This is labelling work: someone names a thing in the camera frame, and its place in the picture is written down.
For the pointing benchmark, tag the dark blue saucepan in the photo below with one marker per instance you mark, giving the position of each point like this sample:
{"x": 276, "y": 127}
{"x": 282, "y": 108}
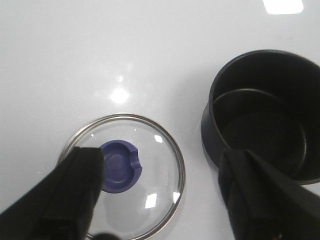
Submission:
{"x": 268, "y": 102}

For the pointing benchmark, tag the glass lid with blue knob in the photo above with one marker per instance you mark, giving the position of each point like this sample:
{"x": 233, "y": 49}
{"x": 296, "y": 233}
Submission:
{"x": 144, "y": 171}

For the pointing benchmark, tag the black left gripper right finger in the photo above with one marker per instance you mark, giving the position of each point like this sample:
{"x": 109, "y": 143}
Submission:
{"x": 264, "y": 204}

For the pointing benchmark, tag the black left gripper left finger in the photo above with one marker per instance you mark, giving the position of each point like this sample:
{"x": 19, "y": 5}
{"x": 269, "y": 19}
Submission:
{"x": 61, "y": 206}

